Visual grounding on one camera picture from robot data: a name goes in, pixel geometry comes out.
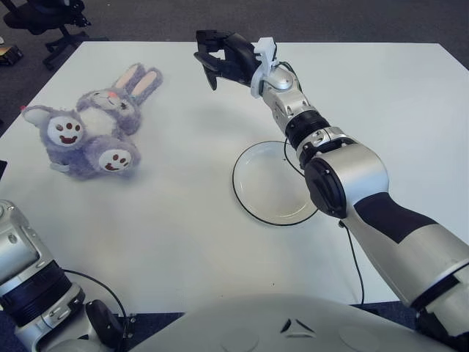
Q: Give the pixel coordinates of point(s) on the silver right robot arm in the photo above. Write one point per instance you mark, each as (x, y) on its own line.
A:
(348, 172)

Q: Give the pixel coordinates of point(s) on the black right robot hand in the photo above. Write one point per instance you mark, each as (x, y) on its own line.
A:
(238, 55)

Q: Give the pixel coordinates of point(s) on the grey robot torso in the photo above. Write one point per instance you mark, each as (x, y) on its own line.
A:
(256, 322)

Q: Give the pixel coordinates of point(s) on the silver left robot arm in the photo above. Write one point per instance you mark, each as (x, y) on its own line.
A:
(22, 249)

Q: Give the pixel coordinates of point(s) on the black office chair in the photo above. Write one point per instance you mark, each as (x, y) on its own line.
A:
(36, 18)

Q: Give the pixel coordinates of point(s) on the small cardboard box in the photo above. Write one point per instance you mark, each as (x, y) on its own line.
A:
(11, 55)

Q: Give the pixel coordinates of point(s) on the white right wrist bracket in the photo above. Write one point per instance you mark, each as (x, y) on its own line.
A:
(265, 47)

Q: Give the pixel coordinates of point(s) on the white plate with black rim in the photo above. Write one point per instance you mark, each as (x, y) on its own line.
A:
(267, 187)

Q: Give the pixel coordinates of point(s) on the purple plush bunny doll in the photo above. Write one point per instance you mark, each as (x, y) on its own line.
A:
(102, 121)

